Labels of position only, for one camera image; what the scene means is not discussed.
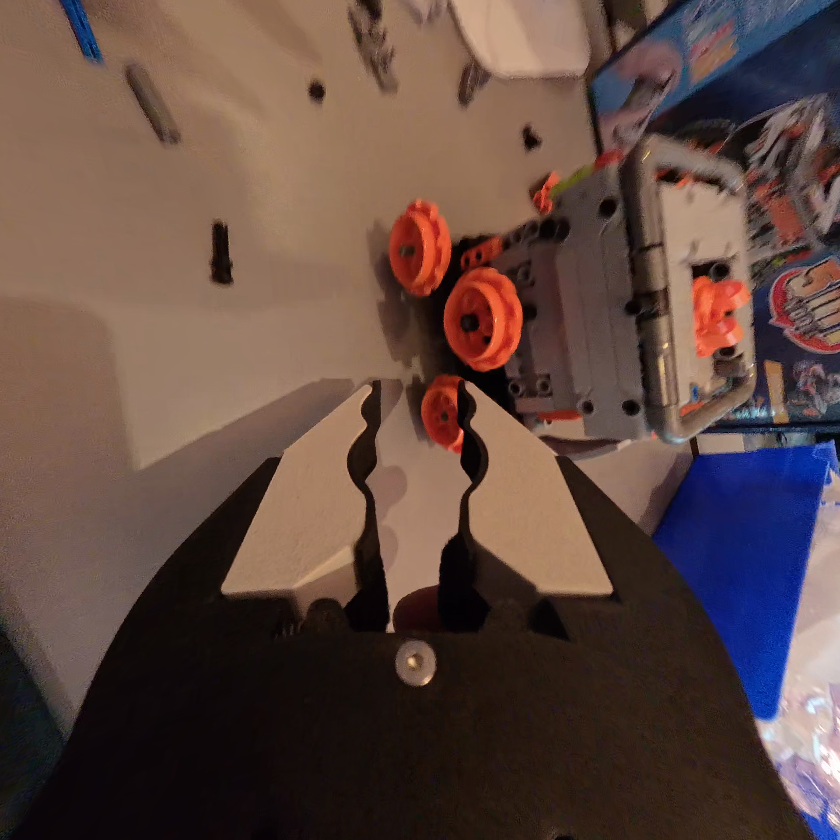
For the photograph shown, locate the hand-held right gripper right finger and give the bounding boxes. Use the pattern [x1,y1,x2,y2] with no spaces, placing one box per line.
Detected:
[437,384,618,607]

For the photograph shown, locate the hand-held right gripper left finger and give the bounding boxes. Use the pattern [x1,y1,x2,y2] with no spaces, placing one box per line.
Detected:
[221,381,401,611]

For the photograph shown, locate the black grey toy robot vehicle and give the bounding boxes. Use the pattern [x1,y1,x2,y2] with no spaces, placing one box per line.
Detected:
[453,132,762,447]

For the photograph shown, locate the blue plastic bin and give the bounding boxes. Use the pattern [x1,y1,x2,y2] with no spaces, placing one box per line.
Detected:
[653,440,840,720]

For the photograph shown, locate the long black toy pin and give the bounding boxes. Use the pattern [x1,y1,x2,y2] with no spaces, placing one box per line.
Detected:
[208,221,237,287]

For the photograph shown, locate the clear plastic bags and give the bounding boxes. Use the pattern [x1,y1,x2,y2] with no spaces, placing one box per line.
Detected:
[755,499,840,840]

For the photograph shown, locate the dark grey toy axle rod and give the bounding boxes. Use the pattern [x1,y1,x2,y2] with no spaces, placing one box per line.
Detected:
[125,63,182,145]

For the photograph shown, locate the dark grey toy beam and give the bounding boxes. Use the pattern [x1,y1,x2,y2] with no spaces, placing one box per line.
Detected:
[457,59,489,106]

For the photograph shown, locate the dark grey small toy pieces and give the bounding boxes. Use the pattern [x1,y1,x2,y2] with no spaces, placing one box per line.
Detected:
[348,0,401,93]

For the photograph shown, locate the blue robot kit box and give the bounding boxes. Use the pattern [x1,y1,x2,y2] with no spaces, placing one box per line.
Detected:
[587,0,840,427]

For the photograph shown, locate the wooden book stand white base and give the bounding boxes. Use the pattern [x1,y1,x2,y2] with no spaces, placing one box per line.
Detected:
[447,0,592,80]

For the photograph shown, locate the small blue toy brick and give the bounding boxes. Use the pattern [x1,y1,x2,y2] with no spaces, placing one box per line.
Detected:
[59,0,103,63]

